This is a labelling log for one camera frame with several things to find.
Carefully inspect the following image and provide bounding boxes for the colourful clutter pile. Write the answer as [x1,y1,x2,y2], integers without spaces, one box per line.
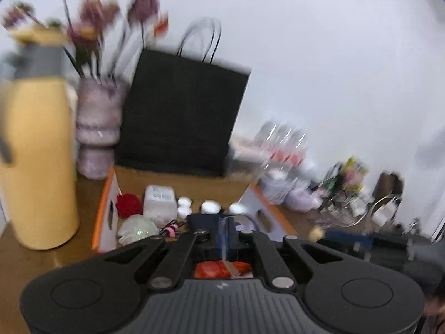
[322,156,370,199]

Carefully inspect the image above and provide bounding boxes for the white tissue packet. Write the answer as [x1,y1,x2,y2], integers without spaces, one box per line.
[142,185,179,225]

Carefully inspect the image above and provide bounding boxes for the white mesh ball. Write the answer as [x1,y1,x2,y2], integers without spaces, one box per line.
[117,215,160,246]

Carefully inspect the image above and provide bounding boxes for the cardboard box with orange edges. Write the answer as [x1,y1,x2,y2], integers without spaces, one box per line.
[91,165,298,254]

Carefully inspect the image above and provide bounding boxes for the purple fluffy item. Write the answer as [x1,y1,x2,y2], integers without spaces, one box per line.
[284,186,322,213]

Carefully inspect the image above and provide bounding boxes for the yellow thermos jug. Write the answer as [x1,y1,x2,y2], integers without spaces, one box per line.
[0,28,81,251]

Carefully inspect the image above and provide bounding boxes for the wrapped pack of water bottles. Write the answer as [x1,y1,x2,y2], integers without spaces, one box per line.
[255,120,311,178]

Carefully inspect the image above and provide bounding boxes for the brown box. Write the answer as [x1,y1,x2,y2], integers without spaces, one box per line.
[375,171,406,202]

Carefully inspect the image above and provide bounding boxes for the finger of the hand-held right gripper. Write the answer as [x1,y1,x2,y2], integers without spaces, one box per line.
[322,228,377,248]
[349,245,378,263]

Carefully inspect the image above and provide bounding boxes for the dried pink flowers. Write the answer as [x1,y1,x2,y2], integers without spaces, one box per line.
[2,0,171,80]

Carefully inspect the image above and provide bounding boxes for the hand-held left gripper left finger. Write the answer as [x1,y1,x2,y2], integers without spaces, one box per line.
[99,216,224,290]

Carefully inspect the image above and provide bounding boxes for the pink marbled vase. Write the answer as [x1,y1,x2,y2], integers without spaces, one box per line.
[75,77,128,180]

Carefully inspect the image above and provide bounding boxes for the metal wire rack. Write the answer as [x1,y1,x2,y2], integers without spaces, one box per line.
[318,195,406,232]

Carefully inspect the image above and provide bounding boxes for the dark box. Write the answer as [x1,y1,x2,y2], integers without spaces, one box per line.
[188,214,218,234]

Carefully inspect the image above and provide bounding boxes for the black paper bag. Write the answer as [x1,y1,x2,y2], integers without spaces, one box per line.
[114,17,253,178]

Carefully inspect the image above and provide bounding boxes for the black cable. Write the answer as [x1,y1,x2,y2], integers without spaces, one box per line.
[158,220,188,239]

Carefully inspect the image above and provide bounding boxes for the red and orange packet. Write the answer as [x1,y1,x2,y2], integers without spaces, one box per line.
[194,260,254,279]

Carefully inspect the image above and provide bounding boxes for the red fluffy item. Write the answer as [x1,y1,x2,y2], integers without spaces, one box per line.
[116,193,144,218]

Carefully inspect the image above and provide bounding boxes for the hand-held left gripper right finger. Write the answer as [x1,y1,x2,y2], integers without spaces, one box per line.
[224,216,352,289]

